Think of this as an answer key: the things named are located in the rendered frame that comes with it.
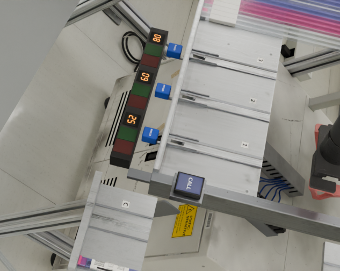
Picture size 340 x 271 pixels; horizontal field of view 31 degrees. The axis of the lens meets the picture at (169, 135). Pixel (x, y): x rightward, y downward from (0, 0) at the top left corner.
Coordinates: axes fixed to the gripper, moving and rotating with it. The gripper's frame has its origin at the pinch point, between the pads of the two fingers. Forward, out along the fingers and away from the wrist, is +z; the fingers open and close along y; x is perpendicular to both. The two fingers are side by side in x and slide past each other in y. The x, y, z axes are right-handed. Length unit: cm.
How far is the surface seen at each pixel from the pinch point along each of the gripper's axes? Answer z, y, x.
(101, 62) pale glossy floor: 71, 67, 62
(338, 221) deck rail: 0.1, -8.9, -4.3
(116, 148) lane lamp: 2.2, -3.8, 39.2
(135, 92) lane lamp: 2.2, 10.1, 39.0
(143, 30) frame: 42, 60, 47
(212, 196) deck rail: 0.4, -9.9, 19.2
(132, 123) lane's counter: 2.2, 2.6, 37.6
